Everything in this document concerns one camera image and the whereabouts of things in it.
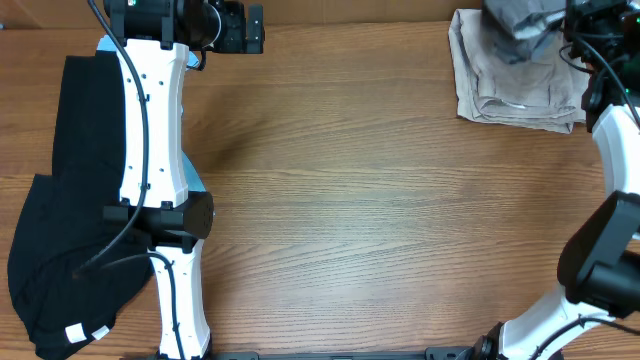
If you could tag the light blue shirt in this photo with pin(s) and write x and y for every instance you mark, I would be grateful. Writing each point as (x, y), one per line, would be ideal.
(171, 176)

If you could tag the grey shorts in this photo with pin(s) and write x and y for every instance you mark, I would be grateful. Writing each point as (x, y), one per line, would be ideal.
(520, 30)

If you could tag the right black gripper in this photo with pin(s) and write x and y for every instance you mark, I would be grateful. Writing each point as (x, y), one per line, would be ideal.
(579, 11)

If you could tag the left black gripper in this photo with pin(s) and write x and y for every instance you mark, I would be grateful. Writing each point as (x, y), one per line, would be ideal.
(233, 15)

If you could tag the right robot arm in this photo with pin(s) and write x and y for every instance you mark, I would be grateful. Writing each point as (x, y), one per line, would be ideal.
(597, 274)

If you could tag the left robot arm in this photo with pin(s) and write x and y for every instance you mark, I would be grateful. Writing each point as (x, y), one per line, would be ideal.
(172, 236)

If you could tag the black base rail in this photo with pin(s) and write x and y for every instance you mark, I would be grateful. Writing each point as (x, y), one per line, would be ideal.
(431, 353)

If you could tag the folded beige pants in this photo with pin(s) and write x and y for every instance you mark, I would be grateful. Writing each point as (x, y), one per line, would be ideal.
(542, 93)

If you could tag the black garment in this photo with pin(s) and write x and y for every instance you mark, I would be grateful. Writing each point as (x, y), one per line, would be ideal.
(61, 225)

